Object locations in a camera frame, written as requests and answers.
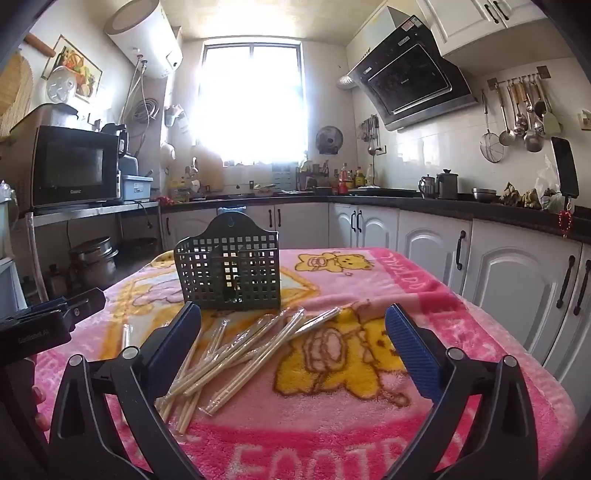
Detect gas stove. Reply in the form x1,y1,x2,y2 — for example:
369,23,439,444
348,185,416,198

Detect stack of steel pots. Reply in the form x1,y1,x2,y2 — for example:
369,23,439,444
68,236,119,291

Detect black microwave oven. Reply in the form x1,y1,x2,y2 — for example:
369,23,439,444
28,124,123,209

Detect black countertop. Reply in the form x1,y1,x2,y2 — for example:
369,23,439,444
159,187,591,217

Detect white lower cabinets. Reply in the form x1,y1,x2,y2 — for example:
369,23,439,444
161,200,591,384

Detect wooden cutting board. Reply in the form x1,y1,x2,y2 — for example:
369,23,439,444
196,142,225,191

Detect clear plastic bag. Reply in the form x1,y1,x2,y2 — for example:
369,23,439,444
536,154,568,214

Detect wooden rolling pin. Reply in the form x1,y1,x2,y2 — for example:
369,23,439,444
23,32,57,58

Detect bunch of chopsticks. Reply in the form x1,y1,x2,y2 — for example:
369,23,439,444
121,307,342,435

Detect pink cartoon bear blanket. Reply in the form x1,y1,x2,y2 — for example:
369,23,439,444
34,248,578,480

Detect white perforated plastic lid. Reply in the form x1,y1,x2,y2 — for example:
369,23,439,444
46,66,80,105

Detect small hanging utensils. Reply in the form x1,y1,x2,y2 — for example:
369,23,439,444
359,114,382,157

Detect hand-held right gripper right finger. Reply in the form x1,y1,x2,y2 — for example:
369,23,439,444
385,302,541,480

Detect black range hood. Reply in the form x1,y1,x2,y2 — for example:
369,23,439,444
346,7,479,132

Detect black electric kettle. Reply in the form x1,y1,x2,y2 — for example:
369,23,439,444
100,122,129,160

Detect row of hanging kitchen utensils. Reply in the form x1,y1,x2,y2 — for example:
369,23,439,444
479,67,564,164

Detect dark green plastic utensil holder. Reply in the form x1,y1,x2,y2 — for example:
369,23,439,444
174,212,282,312

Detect woven bamboo tray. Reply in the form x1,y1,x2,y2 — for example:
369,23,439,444
0,51,35,132

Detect food wall poster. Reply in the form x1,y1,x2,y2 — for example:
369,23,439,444
41,34,103,103

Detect person's left hand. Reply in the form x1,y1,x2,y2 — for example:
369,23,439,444
30,385,51,433

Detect white water heater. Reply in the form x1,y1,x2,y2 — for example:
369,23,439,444
103,0,184,79

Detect small wall fan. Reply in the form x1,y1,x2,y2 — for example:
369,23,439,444
315,126,344,156

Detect grey-blue plastic box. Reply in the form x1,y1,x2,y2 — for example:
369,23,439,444
120,174,154,202

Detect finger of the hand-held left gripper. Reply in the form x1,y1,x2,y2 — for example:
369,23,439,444
28,296,70,317
62,288,107,330

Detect coiled hose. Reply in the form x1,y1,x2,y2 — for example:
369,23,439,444
133,98,161,125

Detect steel kitchen shelf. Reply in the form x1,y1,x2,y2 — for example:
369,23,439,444
18,199,161,301

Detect kitchen window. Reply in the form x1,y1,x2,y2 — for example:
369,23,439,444
201,39,304,166

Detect pile of leaf-wrapped dumplings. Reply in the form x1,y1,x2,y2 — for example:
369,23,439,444
500,181,542,209

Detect white cabinets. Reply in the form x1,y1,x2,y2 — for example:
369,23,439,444
161,200,591,384
416,0,561,58

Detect group of condiment bottles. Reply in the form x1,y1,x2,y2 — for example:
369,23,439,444
331,162,378,195

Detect white upper cabinets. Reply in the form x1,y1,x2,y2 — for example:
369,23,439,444
416,0,561,58

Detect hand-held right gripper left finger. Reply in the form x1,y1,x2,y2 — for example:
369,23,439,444
48,301,202,480

